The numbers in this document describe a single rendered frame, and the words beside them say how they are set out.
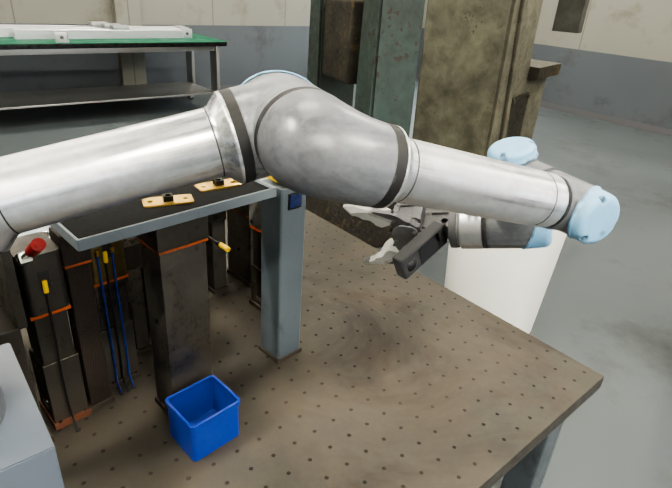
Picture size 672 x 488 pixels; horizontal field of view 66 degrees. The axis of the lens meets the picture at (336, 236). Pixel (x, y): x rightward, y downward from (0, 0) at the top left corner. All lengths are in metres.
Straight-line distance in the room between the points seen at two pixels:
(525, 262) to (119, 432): 1.83
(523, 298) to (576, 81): 6.44
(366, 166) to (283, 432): 0.71
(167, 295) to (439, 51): 3.76
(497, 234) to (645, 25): 7.60
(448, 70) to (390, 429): 3.63
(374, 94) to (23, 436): 2.51
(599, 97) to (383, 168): 8.12
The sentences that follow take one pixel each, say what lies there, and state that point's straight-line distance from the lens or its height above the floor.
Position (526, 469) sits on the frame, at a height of 0.40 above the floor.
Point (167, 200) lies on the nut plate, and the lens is 0.94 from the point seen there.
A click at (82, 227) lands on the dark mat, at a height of 1.16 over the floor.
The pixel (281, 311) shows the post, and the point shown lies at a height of 0.84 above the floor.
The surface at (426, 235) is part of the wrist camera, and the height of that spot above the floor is 1.14.
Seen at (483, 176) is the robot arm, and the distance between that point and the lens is 0.63.
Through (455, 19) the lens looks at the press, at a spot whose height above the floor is 1.34.
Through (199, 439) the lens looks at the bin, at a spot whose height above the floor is 0.75.
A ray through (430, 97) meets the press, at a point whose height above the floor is 0.72.
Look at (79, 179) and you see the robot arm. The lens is 0.62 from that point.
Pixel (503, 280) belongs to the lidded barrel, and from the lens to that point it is 2.48.
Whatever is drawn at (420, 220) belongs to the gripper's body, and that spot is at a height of 1.15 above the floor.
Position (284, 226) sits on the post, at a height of 1.06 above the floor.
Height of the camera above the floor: 1.52
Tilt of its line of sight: 26 degrees down
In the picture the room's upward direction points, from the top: 4 degrees clockwise
